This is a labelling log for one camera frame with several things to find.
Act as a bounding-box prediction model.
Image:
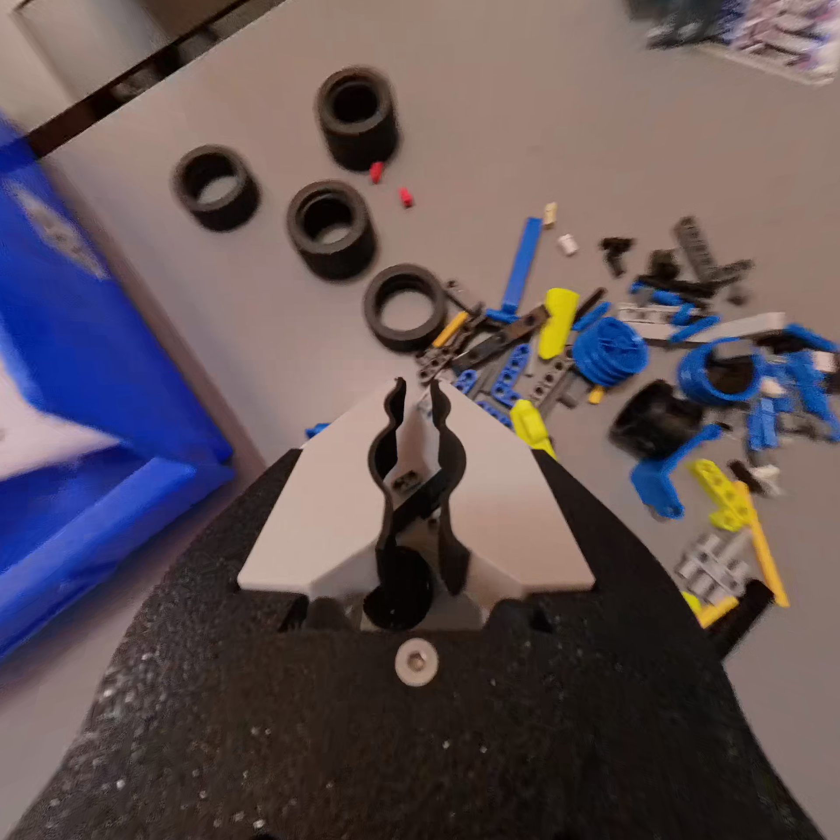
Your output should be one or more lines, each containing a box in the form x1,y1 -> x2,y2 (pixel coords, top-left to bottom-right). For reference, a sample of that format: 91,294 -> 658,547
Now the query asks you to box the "lego sticker sheet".
699,0 -> 840,86

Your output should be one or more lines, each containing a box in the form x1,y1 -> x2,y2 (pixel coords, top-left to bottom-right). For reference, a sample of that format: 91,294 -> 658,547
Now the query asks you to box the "blue plastic bin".
0,112 -> 236,664

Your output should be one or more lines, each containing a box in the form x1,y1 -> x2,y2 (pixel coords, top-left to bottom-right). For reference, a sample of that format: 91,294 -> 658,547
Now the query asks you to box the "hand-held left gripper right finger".
430,379 -> 597,616

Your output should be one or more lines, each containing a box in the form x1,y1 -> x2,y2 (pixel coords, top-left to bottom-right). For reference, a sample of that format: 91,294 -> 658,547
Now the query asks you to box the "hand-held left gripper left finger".
236,377 -> 408,614

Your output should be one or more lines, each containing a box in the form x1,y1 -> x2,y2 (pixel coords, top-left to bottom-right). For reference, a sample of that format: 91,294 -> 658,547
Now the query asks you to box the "white plastic parts bag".
0,180 -> 126,483

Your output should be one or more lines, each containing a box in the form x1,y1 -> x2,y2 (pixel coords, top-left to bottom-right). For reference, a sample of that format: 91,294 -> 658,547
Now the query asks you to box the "black lego wheel rim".
608,379 -> 706,460
363,548 -> 435,632

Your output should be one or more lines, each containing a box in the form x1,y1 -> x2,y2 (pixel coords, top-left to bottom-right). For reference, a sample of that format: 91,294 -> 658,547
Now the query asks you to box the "blue lego wheel rim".
677,338 -> 769,408
572,317 -> 649,388

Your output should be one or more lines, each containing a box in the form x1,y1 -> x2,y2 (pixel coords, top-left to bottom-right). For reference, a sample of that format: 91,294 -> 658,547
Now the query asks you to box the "pile of lego pieces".
305,200 -> 840,641

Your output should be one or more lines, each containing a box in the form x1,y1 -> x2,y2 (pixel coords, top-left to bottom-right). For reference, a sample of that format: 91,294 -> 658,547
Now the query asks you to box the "blue black lego car model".
646,0 -> 746,52

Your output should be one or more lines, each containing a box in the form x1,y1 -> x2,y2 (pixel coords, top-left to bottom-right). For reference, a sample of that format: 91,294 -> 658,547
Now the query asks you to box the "black rubber lego tire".
172,144 -> 261,234
286,180 -> 378,282
315,66 -> 400,173
363,262 -> 454,355

